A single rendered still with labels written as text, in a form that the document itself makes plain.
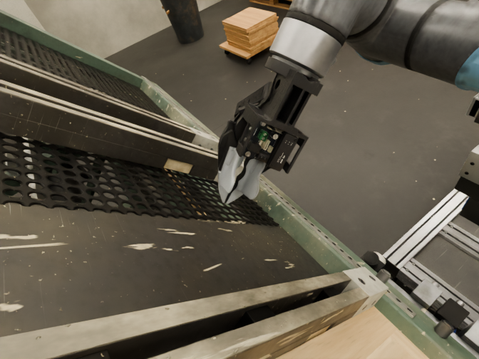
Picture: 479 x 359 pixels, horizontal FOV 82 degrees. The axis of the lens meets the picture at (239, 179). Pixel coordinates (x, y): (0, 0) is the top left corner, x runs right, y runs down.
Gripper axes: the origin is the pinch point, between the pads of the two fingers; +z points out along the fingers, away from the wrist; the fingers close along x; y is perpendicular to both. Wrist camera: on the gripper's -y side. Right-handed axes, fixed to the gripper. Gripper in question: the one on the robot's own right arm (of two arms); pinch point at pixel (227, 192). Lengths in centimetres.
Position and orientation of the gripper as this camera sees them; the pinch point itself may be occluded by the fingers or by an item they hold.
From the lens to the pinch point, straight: 43.1
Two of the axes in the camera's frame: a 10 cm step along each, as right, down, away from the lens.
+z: -4.1, 8.3, 3.6
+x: 8.9, 2.9, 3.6
